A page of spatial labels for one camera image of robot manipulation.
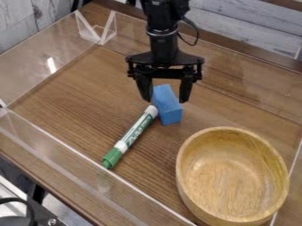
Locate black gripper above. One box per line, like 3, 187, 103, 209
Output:
126, 51, 205, 103

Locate blue foam block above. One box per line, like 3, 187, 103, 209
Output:
153, 84, 183, 125

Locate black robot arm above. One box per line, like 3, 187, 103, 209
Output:
126, 0, 205, 103

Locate brown wooden bowl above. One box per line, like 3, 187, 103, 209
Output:
177, 126, 289, 226

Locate green dry erase marker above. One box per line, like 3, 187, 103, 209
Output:
102, 105, 158, 169

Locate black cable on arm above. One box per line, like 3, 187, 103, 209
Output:
177, 16, 201, 47

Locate clear acrylic tray wall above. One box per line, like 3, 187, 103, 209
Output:
0, 6, 302, 226

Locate black metal table bracket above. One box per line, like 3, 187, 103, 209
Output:
27, 184, 68, 226

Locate black cable lower left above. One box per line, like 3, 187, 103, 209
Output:
0, 197, 36, 226

